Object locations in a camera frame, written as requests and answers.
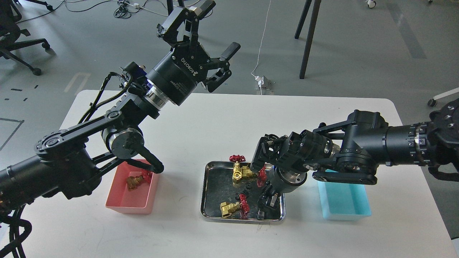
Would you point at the black tripod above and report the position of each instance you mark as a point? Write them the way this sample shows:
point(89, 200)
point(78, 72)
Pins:
point(311, 30)
point(170, 5)

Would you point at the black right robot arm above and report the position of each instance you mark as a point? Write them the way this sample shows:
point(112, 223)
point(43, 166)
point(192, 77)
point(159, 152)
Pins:
point(351, 151)

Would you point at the black tripod left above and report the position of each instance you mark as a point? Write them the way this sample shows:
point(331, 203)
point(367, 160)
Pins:
point(170, 5)

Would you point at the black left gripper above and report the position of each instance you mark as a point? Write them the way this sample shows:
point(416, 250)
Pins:
point(187, 64)

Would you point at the pink plastic box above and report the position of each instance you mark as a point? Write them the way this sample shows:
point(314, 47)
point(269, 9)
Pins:
point(137, 201)

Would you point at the black office chair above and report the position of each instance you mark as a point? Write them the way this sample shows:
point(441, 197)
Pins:
point(10, 33)

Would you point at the white power adapter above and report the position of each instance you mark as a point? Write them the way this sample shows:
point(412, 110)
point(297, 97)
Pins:
point(264, 84)

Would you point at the brass valve red handle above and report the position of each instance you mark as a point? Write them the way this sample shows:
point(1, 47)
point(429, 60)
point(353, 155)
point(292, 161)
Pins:
point(134, 181)

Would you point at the blue plastic box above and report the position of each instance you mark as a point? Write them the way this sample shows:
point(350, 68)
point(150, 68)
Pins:
point(343, 201)

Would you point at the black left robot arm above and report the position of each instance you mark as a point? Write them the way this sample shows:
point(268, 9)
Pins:
point(73, 160)

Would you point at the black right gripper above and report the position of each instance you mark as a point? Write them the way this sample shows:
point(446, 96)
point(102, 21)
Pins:
point(279, 181)

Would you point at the black tripod right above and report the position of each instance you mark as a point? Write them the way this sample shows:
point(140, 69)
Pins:
point(311, 30)

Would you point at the brass valve top pair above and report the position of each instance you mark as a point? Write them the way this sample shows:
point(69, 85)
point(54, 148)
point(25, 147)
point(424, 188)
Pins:
point(240, 171)

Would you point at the metal tray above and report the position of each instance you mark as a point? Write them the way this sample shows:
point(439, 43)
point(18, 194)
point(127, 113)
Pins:
point(218, 187)

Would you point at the brass valve bottom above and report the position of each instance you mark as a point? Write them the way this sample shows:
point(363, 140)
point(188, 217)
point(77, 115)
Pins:
point(227, 208)

